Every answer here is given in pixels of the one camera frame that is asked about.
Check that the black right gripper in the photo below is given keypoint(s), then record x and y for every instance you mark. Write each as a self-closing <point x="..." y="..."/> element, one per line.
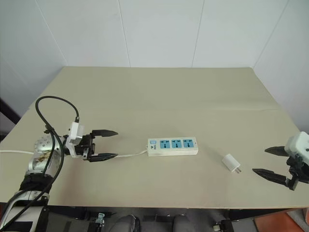
<point x="297" y="172"/>

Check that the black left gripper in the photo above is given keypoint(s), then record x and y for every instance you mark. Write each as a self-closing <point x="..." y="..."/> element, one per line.
<point x="85" y="147"/>

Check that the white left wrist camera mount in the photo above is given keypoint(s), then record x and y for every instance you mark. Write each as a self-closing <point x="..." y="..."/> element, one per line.
<point x="75" y="135"/>

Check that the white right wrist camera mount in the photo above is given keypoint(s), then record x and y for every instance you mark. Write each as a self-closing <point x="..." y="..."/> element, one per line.
<point x="298" y="146"/>

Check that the white power strip blue sockets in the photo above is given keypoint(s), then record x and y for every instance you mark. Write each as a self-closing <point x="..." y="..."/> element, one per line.
<point x="172" y="146"/>

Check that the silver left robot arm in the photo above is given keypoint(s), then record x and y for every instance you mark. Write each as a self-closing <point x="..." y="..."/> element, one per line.
<point x="41" y="158"/>

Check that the black frame under table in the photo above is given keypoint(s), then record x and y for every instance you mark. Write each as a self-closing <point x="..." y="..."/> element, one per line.
<point x="101" y="218"/>

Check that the white plug adapter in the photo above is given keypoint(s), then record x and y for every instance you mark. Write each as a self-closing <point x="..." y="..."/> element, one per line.
<point x="231" y="164"/>

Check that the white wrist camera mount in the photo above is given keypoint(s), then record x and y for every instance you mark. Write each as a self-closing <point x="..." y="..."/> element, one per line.
<point x="75" y="135"/>
<point x="298" y="146"/>

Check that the dark rounded shape under table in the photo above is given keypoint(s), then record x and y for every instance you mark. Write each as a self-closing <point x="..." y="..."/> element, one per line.
<point x="128" y="223"/>
<point x="179" y="223"/>

